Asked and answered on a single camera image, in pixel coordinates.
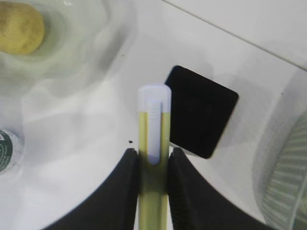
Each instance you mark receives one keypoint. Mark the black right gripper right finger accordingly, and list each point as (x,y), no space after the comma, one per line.
(196,205)

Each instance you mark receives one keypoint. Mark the green wavy glass plate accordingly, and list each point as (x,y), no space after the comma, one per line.
(76,33)

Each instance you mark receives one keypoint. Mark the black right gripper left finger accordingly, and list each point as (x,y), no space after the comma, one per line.
(112,206)

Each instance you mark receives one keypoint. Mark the yellow utility knife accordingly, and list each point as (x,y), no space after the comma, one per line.
(154,105)

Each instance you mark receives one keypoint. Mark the green woven plastic basket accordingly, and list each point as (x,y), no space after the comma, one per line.
(280,165)

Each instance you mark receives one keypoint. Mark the black square pen holder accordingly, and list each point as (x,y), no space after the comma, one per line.
(200,111)

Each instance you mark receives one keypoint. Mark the yellow pear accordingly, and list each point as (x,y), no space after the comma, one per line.
(22,28)

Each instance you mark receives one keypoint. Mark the clear plastic water bottle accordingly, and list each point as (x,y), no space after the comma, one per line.
(12,144)

